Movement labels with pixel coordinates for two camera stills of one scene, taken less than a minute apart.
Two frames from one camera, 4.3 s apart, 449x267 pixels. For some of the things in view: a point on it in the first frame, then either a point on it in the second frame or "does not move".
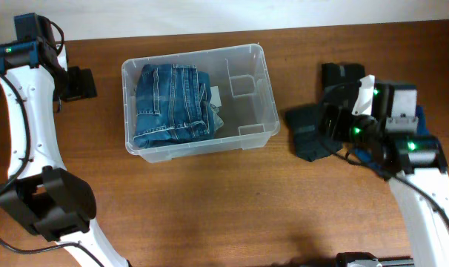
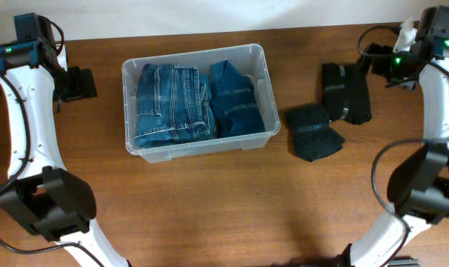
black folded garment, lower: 304,121 does not move
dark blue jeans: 173,103 does not move
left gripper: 78,84 does not move
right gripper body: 347,126 to 401,68
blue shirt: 369,160 to 235,110
